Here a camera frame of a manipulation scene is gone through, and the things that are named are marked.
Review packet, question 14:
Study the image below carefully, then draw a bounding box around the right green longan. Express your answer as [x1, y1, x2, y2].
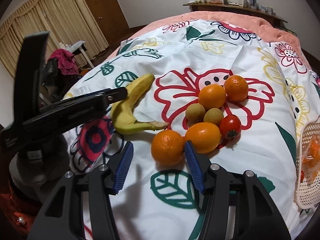
[203, 108, 224, 126]

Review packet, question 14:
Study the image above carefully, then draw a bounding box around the green longan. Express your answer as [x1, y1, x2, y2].
[203, 108, 224, 126]
[185, 103, 206, 122]

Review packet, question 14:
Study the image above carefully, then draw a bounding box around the plastic bag of oranges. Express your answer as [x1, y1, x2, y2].
[302, 135, 319, 181]

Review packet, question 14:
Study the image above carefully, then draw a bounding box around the pink quilt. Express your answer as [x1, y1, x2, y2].
[106, 12, 311, 75]

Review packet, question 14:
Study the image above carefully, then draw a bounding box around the pink cloth on chair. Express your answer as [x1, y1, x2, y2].
[48, 49, 79, 75]

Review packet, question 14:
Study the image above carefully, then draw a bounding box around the brown wooden door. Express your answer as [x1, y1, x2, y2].
[85, 0, 130, 46]

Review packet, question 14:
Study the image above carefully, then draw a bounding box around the wooden sideboard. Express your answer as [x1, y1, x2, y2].
[183, 3, 287, 27]

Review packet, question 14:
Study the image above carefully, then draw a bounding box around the beige curtain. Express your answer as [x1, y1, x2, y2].
[1, 0, 108, 77]

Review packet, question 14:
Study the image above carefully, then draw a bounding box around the white folding table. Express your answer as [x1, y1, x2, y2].
[59, 41, 94, 69]

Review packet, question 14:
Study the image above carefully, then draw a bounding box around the yellow banana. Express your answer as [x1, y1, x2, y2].
[111, 74, 169, 135]

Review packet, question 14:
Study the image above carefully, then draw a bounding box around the smooth orange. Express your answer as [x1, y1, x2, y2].
[198, 84, 227, 110]
[184, 122, 222, 154]

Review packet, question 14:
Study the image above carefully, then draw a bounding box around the cream plastic basket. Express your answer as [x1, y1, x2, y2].
[295, 119, 319, 210]

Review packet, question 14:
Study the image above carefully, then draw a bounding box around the floral white bed sheet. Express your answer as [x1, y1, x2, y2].
[65, 18, 319, 239]

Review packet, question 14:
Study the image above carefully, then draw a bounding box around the left green longan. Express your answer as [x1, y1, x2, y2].
[185, 103, 206, 122]

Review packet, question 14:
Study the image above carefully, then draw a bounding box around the red tomato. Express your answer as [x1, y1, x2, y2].
[300, 170, 304, 183]
[219, 115, 242, 140]

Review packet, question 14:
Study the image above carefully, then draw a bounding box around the mandarin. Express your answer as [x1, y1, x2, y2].
[223, 75, 249, 102]

